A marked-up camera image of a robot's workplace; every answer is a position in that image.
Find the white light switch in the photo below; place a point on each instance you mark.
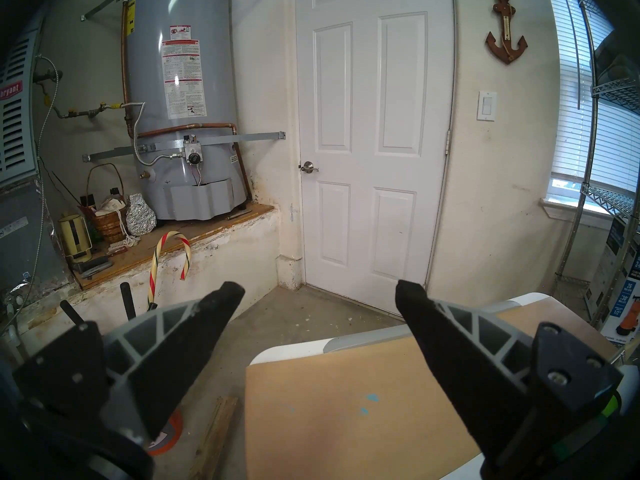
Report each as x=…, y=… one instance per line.
x=486, y=105

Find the wooden sticks bundle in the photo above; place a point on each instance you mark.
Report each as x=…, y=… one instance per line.
x=215, y=434

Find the utility pump box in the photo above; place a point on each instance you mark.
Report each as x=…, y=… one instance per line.
x=620, y=284

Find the brown hardboard table cover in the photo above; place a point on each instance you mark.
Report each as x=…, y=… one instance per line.
x=350, y=409

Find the white water heater platform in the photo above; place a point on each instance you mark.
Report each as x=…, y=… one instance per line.
x=235, y=249

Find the yellow gas pipe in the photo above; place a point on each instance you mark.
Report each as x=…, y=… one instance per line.
x=80, y=113

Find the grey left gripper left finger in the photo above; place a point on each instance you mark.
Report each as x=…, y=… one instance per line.
x=165, y=354

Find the striped candy cane decoration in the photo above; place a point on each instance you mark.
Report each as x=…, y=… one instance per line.
x=156, y=264

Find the foil wrapped object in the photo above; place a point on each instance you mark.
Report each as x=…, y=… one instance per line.
x=140, y=215

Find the white panel door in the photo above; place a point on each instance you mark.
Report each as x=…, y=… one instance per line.
x=375, y=134

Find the grey water heater tank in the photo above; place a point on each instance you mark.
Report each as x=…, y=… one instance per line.
x=180, y=84

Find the silver door knob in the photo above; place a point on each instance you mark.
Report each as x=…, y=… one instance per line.
x=307, y=167

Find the grey bryant furnace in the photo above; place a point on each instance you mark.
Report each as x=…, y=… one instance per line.
x=20, y=159

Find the tan board table top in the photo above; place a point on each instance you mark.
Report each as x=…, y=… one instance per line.
x=300, y=346

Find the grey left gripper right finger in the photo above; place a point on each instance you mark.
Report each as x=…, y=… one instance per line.
x=470, y=369

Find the white window blinds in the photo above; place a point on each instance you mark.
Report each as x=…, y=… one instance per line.
x=570, y=84

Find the orange plastic bucket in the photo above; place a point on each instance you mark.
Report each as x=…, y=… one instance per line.
x=167, y=436

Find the rusty anchor wall decoration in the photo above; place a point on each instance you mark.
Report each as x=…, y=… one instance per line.
x=506, y=46

